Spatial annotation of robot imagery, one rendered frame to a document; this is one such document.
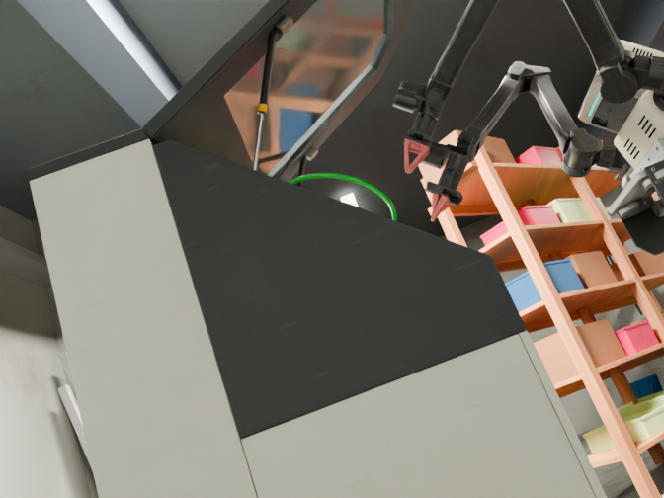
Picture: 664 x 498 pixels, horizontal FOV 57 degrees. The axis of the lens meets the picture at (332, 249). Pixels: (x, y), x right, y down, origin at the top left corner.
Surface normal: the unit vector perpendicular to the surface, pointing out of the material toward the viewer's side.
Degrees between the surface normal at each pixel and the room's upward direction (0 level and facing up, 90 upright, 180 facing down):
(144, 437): 90
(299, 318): 90
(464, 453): 90
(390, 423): 90
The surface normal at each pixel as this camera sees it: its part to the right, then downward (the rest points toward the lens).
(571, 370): -0.71, 0.02
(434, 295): -0.07, -0.32
